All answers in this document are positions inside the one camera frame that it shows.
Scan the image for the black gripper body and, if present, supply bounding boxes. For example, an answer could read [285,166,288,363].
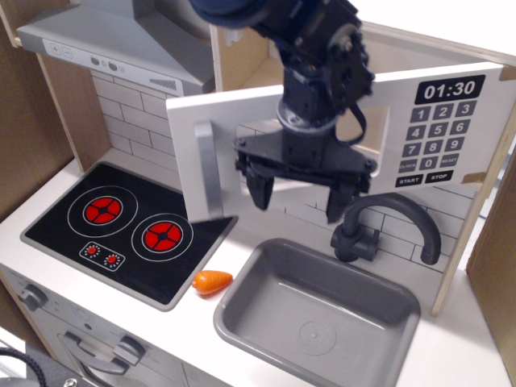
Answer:
[233,101,377,194]

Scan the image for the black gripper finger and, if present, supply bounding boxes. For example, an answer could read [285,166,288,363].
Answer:
[246,168,274,210]
[326,183,358,223]

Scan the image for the white toy microwave door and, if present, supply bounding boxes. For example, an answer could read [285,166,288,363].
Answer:
[166,63,515,222]

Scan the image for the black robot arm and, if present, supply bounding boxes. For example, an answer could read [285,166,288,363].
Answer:
[192,1,376,223]

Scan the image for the dark grey toy faucet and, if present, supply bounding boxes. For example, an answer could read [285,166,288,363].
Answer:
[330,192,443,266]

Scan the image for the orange toy carrot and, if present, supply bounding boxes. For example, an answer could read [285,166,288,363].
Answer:
[191,270,233,296]

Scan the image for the grey toy sink basin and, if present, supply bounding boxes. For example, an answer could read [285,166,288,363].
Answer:
[214,239,421,386]

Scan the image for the black toy stove top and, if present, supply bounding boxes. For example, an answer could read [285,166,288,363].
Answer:
[21,163,236,311]

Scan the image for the brown cardboard panel right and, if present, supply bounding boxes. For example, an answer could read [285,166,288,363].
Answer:
[467,156,515,384]

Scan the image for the grey range hood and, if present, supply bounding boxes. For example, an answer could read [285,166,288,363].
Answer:
[17,1,215,97]

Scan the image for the grey oven knob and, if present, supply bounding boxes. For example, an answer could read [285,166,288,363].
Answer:
[19,285,48,311]

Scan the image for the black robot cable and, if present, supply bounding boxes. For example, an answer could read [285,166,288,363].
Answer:
[334,102,368,147]

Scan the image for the grey microwave door handle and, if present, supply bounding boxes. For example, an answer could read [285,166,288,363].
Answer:
[193,121,223,220]

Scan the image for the black braided cable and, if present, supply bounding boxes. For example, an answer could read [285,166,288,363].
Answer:
[0,347,48,387]

